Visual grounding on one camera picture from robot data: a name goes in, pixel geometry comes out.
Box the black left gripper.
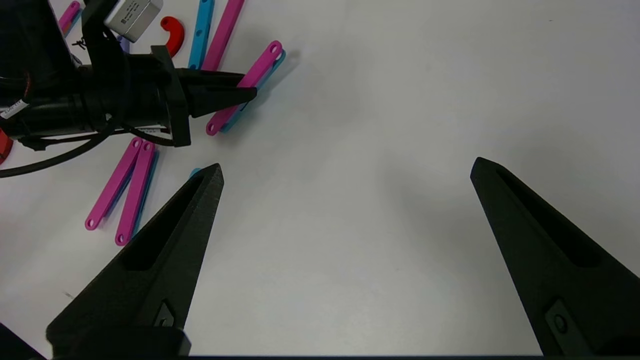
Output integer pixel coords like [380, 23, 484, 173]
[0, 45, 259, 149]

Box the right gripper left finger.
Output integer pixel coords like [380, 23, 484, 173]
[46, 163, 224, 357]

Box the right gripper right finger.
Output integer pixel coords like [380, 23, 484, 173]
[470, 156, 640, 357]

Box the long pink bar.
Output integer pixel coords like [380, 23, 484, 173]
[84, 137, 144, 231]
[56, 0, 82, 38]
[114, 141, 159, 247]
[206, 40, 287, 137]

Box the small red curved piece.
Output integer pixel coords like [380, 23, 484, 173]
[160, 16, 186, 58]

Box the short blue bar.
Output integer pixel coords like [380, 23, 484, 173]
[187, 0, 216, 70]

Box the short pink bar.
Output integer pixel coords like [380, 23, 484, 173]
[201, 0, 246, 72]

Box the large red curved piece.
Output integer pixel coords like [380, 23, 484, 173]
[0, 128, 14, 166]

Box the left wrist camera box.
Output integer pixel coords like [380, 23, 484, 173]
[103, 0, 164, 44]

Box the black left camera bracket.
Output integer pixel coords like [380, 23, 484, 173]
[80, 0, 132, 101]

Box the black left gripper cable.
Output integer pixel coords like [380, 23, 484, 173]
[0, 131, 176, 179]

